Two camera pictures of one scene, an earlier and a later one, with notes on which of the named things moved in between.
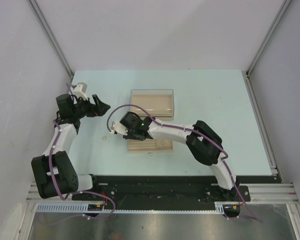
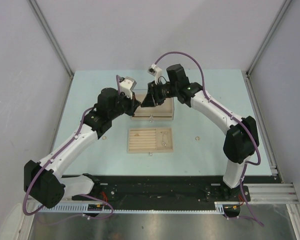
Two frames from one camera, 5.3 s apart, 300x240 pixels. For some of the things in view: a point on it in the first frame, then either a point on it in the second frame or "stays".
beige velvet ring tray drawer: [148, 145] stays
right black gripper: [130, 136] to [152, 98]
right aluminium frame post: [246, 74] stays
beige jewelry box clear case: [159, 102] stays
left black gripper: [98, 109] to [133, 103]
